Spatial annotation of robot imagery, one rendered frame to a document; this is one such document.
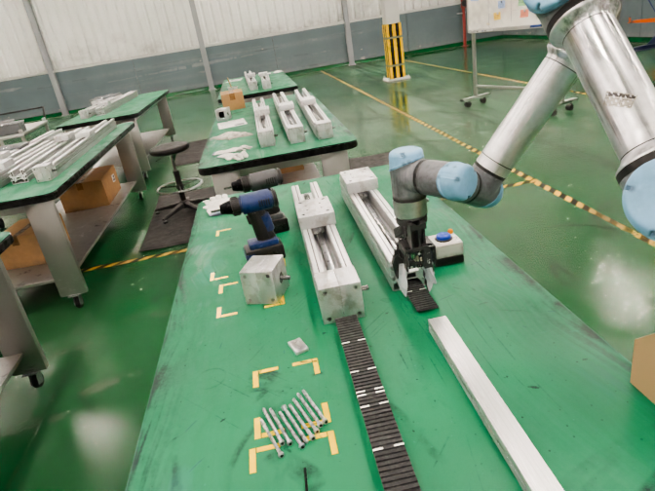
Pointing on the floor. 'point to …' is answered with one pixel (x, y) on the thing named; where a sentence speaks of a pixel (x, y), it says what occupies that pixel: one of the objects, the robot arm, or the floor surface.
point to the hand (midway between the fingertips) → (415, 287)
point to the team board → (514, 19)
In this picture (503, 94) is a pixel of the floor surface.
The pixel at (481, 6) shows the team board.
